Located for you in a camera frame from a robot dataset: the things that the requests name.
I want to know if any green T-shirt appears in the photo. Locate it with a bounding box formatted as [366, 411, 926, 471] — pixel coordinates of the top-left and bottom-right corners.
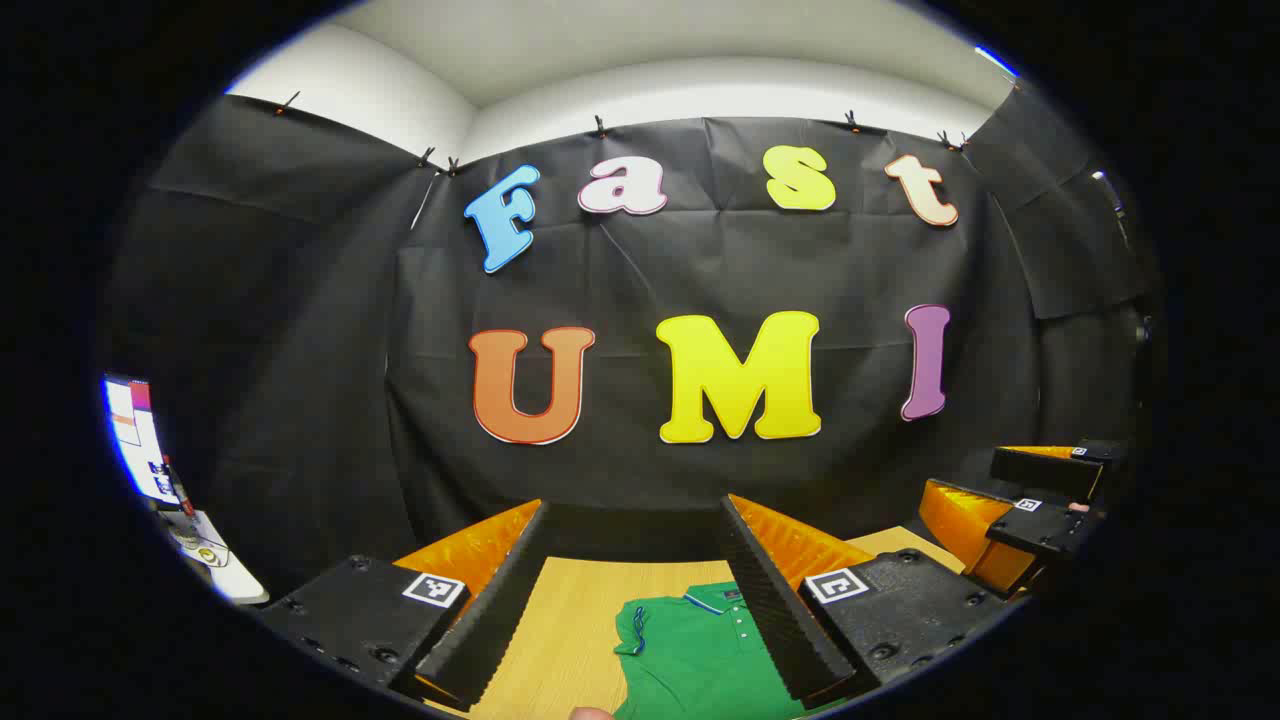
[612, 583, 851, 720]

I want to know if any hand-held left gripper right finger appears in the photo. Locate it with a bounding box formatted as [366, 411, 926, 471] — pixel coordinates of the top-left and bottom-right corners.
[720, 493, 1031, 705]

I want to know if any metal backdrop stand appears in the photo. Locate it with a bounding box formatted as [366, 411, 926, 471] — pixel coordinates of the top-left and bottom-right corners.
[1092, 168, 1133, 247]

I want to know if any black backdrop cloth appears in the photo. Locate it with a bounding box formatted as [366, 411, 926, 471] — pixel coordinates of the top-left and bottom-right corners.
[95, 85, 1169, 601]

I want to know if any row of black cloth clips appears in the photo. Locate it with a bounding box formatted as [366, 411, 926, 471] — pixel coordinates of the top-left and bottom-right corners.
[275, 90, 976, 176]

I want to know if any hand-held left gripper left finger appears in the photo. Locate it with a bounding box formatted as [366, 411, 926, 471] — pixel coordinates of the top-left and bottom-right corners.
[260, 498, 551, 713]

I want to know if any white side table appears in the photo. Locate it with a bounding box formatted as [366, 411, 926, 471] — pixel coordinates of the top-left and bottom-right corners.
[165, 508, 269, 605]

